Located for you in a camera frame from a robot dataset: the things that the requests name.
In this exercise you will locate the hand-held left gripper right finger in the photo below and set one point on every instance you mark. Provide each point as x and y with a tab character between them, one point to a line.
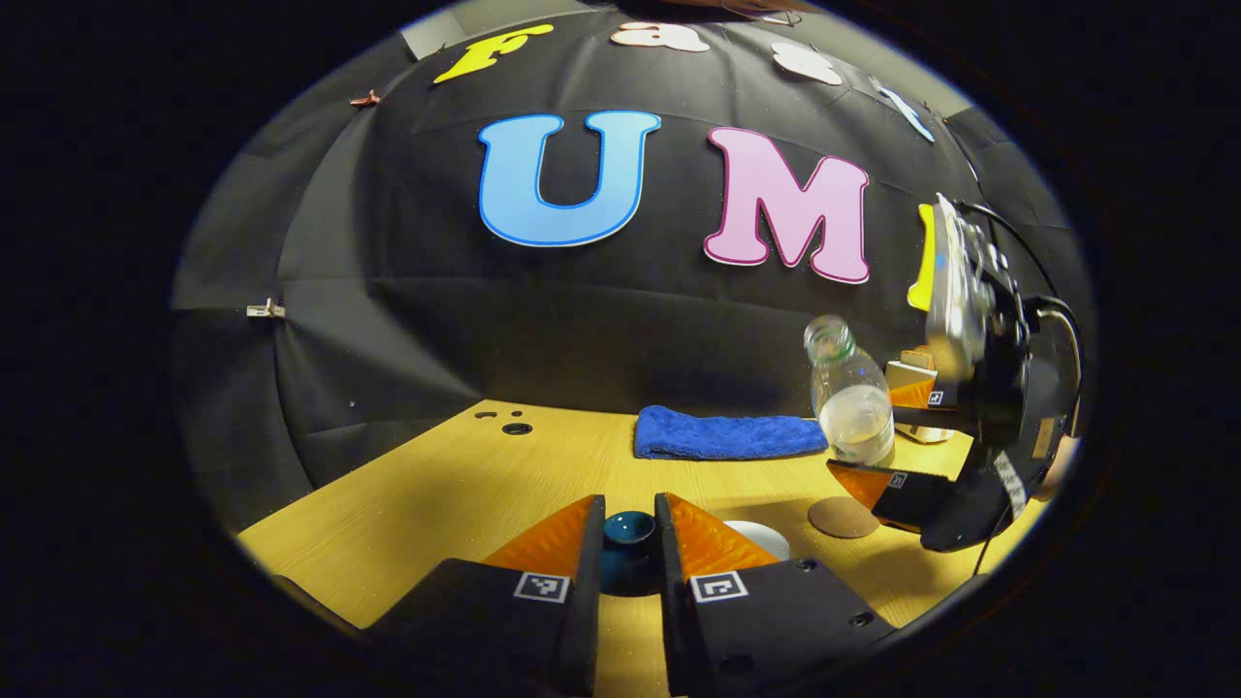
674	601

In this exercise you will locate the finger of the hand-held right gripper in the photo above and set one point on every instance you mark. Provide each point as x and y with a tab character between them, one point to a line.
906	504
931	417

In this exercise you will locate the toast slice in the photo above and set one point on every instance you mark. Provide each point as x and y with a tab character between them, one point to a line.
916	357

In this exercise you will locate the white toaster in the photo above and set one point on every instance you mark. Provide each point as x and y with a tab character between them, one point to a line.
906	373

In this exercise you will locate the black backdrop cloth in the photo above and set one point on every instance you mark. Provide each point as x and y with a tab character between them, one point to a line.
485	320

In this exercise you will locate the round brown coaster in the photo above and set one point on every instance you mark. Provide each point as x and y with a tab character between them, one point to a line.
842	517

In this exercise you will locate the white teacup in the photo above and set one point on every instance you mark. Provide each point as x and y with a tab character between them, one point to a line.
761	538

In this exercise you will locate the blue towel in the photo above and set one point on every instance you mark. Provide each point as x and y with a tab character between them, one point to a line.
727	434

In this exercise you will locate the clear plastic water bottle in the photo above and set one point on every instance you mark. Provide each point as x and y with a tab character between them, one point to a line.
853	407

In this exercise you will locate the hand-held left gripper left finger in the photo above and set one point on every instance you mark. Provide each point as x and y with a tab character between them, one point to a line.
582	601

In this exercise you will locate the red clip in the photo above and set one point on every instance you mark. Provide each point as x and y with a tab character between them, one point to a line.
365	98

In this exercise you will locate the white clip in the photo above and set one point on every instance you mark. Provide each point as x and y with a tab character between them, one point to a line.
265	310

